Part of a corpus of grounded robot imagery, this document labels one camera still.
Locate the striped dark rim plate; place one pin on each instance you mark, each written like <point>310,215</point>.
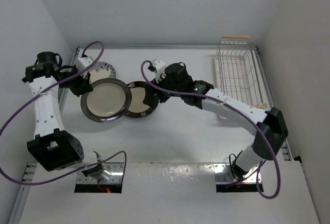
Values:
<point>137,108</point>

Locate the plain dark rim plate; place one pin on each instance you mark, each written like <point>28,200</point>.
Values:
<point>109,100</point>

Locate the metal base plate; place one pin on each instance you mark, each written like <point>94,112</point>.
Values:
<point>226,175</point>
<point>108,173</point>

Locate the blue floral plate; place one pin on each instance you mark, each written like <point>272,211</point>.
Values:
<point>102,70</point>

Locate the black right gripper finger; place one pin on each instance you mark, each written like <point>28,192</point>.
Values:
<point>133,85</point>
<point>150,99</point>

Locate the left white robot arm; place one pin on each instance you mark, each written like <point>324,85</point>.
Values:
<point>53,147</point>

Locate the metal wire dish rack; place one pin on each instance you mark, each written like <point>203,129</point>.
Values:
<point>236,70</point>

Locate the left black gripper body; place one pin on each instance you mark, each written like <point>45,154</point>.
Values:
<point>77,82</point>

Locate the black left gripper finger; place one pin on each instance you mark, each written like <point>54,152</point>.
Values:
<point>84,85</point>
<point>77,89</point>

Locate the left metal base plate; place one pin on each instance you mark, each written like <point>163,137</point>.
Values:
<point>108,173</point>

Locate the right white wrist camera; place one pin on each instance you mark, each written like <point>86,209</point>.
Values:
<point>158,67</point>

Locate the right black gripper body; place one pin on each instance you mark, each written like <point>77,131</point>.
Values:
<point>165,82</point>

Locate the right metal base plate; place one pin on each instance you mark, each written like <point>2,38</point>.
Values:
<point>226,175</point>

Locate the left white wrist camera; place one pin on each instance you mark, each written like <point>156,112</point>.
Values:
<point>83,62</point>

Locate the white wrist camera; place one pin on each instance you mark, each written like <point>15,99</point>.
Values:
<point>158,67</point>
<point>83,62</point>

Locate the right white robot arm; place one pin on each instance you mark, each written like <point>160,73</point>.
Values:
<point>268,127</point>

